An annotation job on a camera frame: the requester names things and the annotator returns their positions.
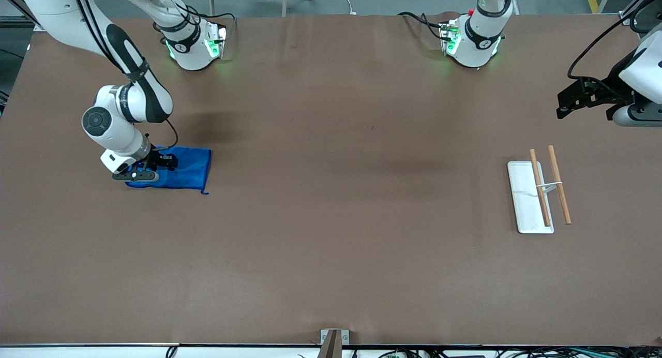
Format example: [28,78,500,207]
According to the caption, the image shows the blue microfibre towel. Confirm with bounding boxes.
[126,146,213,196]

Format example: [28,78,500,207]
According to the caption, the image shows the wooden rack rod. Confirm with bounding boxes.
[529,148,552,228]
[548,145,573,225]

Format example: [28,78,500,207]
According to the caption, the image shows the white rack base tray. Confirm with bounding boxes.
[507,160,555,234]

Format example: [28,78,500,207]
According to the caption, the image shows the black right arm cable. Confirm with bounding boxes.
[70,0,179,151]

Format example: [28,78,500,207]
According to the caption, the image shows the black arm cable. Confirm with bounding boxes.
[567,0,662,82]
[70,0,179,151]

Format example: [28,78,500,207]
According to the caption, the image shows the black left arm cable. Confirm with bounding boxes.
[567,0,662,82]

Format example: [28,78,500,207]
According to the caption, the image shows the aluminium frame profile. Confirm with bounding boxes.
[620,0,662,26]
[0,0,43,32]

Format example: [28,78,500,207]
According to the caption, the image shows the black right base cable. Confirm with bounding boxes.
[186,6,238,40]

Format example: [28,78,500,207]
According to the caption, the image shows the black base cable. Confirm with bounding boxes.
[397,11,448,41]
[186,6,238,40]

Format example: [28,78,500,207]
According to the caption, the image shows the black left base cable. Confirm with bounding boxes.
[397,11,448,41]

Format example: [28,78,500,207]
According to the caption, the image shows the brown camera post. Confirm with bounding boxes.
[318,331,342,358]

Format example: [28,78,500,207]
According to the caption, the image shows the grey metal mounting bracket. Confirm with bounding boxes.
[320,329,350,346]

